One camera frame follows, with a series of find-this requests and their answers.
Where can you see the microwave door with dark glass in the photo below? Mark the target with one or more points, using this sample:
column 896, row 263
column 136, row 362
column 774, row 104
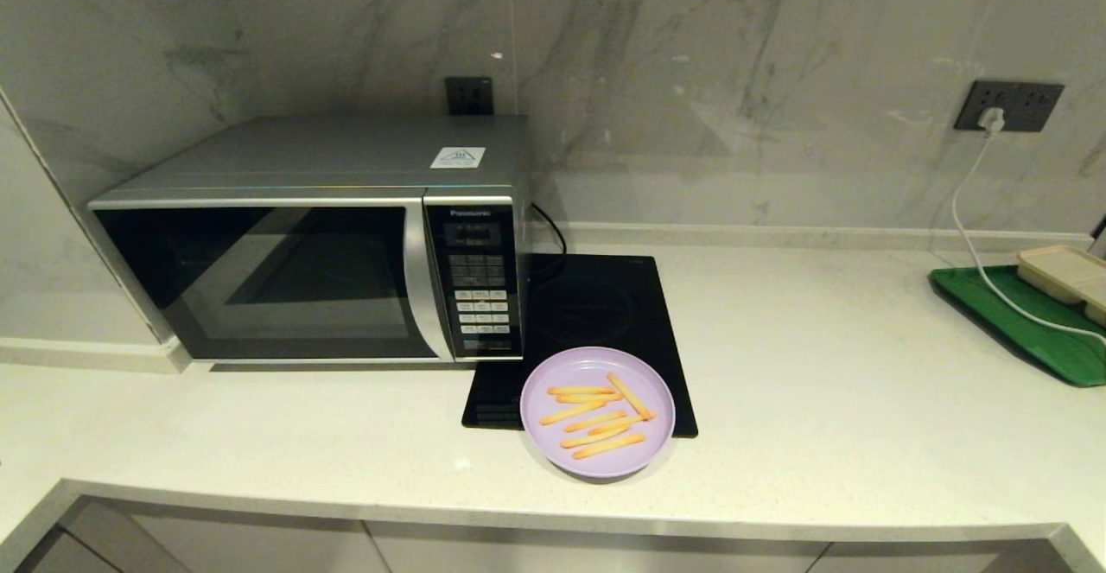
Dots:
column 259, row 283

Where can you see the lilac round plate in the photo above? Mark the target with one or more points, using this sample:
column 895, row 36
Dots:
column 540, row 443

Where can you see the silver Panasonic microwave oven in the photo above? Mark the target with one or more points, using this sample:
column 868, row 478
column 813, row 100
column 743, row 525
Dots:
column 346, row 154

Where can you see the green plastic tray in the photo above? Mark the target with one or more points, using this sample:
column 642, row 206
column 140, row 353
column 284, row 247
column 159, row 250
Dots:
column 1045, row 354

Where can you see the small dark wall socket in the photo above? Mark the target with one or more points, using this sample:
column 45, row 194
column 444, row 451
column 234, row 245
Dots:
column 470, row 96

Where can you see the grey cabinet front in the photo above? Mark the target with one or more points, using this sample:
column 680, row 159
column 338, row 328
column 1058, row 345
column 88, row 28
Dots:
column 60, row 560
column 933, row 560
column 596, row 556
column 242, row 547

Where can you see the white triangle warning sticker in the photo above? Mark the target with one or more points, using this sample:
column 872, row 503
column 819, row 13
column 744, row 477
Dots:
column 458, row 157

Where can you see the wide dark wall socket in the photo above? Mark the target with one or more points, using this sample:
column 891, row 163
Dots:
column 1032, row 107

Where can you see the beige lunch container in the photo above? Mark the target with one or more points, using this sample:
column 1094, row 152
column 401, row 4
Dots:
column 1063, row 273

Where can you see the black induction cooktop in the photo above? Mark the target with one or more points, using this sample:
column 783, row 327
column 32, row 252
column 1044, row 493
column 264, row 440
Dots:
column 596, row 305

